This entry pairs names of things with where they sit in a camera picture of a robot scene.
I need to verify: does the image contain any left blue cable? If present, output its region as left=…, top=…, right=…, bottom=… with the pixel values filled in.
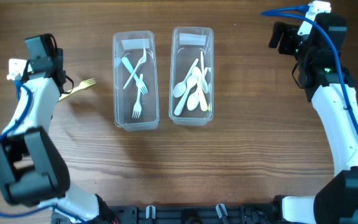
left=0, top=80, right=86, bottom=224

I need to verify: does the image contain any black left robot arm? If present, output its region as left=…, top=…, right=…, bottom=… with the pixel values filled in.
left=0, top=34, right=114, bottom=223

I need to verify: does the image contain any thin white spoon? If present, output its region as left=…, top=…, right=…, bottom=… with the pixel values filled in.
left=186, top=67, right=209, bottom=111
left=200, top=51, right=208, bottom=94
left=173, top=58, right=199, bottom=98

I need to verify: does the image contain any right clear plastic container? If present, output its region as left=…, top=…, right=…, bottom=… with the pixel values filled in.
left=169, top=27, right=214, bottom=126

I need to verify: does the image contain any yellow plastic fork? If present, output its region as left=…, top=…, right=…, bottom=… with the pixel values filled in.
left=59, top=78, right=96, bottom=101

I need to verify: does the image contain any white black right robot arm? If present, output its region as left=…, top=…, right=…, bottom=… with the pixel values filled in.
left=266, top=5, right=358, bottom=223

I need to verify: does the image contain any left clear plastic container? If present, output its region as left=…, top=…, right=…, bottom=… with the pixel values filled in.
left=112, top=30, right=160, bottom=131

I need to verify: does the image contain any yellow plastic spoon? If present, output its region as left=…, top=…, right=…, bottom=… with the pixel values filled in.
left=192, top=67, right=208, bottom=111

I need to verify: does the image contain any thin white plastic fork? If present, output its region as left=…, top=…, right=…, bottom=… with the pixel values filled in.
left=123, top=48, right=147, bottom=92

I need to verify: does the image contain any thick white plastic fork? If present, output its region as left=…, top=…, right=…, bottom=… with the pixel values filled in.
left=122, top=57, right=148, bottom=94

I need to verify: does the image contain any thick white plastic spoon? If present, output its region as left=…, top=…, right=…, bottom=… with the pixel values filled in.
left=174, top=75, right=197, bottom=116

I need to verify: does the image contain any clear plastic container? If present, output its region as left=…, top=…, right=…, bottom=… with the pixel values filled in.
left=169, top=27, right=214, bottom=126
left=112, top=30, right=160, bottom=131

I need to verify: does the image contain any clear white plastic fork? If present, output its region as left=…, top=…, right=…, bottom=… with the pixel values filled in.
left=132, top=74, right=143, bottom=119

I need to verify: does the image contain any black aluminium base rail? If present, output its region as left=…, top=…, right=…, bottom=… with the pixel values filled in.
left=110, top=204, right=278, bottom=224

